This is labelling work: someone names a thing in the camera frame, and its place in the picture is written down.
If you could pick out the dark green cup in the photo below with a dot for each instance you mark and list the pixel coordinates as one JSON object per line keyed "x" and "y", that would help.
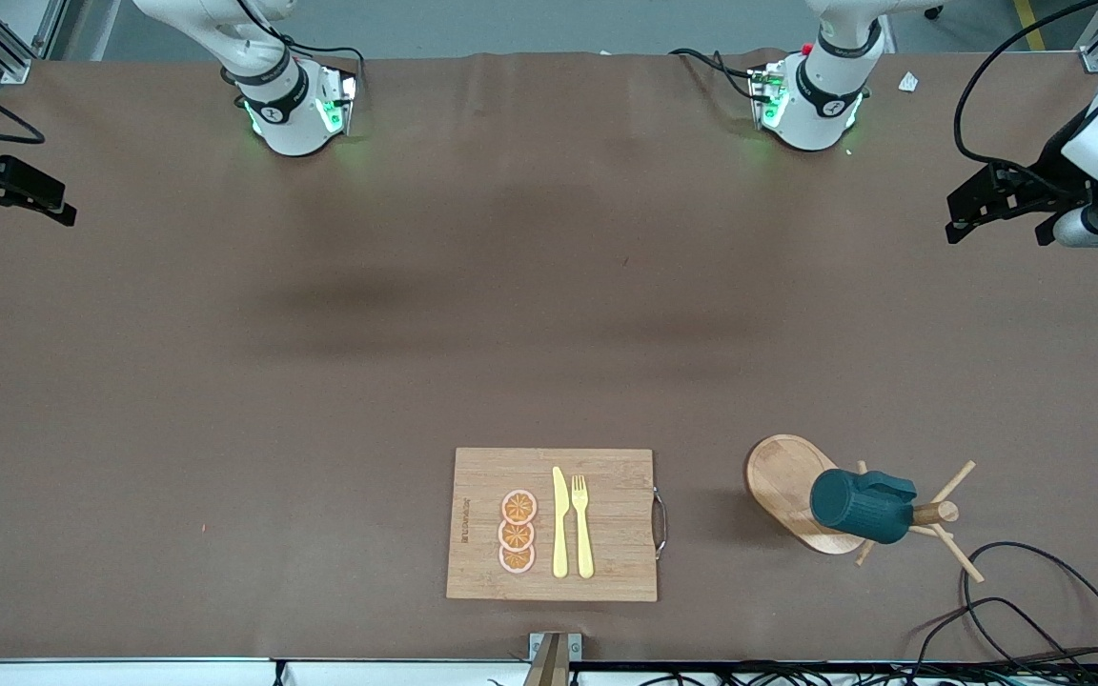
{"x": 859, "y": 505}

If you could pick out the yellow plastic knife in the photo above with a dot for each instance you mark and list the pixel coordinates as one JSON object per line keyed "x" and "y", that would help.
{"x": 560, "y": 534}

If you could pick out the wooden mug tree stand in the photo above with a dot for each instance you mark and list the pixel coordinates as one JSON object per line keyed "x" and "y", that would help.
{"x": 787, "y": 486}

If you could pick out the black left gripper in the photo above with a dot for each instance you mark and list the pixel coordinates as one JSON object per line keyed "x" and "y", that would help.
{"x": 1051, "y": 165}

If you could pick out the white paper scrap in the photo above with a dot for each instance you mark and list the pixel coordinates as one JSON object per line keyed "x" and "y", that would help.
{"x": 908, "y": 82}

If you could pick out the yellow plastic fork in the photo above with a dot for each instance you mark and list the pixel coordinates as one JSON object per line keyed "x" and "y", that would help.
{"x": 583, "y": 543}

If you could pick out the wooden cutting board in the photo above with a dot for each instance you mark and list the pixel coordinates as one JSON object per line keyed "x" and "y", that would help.
{"x": 606, "y": 514}

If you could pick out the metal edge bracket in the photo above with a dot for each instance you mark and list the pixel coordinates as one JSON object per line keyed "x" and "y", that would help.
{"x": 554, "y": 650}

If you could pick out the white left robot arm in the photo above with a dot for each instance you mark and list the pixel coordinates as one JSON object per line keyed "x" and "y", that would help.
{"x": 825, "y": 114}

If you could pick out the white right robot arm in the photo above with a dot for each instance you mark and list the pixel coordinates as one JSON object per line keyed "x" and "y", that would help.
{"x": 287, "y": 119}

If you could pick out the brown table cover cloth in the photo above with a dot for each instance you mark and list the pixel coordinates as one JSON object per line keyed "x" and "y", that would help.
{"x": 416, "y": 333}

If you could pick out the orange slice toy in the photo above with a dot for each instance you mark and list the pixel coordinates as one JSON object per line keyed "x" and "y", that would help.
{"x": 516, "y": 536}
{"x": 518, "y": 506}

